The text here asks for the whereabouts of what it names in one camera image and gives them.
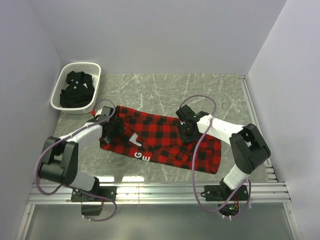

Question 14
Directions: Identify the red black plaid shirt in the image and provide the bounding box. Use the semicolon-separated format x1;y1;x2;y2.
99;105;221;174

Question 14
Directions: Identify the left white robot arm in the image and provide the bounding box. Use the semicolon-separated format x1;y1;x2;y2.
35;120;125;201

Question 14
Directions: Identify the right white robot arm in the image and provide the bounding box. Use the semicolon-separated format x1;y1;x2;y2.
178;112;271;200

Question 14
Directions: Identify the black shirt in basket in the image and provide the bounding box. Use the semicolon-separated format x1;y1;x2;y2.
60;71;95;108

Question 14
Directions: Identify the white plastic laundry basket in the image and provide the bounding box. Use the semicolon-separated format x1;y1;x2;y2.
50;62;102;115

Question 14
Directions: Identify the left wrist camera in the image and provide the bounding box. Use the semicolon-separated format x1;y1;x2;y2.
91;106;116;123

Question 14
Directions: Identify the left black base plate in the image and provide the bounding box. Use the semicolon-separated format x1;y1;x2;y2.
70;186;117;203

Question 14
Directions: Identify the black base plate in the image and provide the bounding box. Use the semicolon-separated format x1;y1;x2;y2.
70;186;117;203
200;185;249;202

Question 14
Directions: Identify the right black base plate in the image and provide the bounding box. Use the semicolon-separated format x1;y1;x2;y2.
200;185;249;202

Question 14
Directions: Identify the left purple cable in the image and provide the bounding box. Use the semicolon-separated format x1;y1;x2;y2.
34;99;118;223

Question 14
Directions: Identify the aluminium side rail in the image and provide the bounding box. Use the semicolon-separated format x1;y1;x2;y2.
238;75;278;183

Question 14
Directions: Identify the aluminium mounting rail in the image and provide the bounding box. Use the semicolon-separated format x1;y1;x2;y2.
27;182;291;205

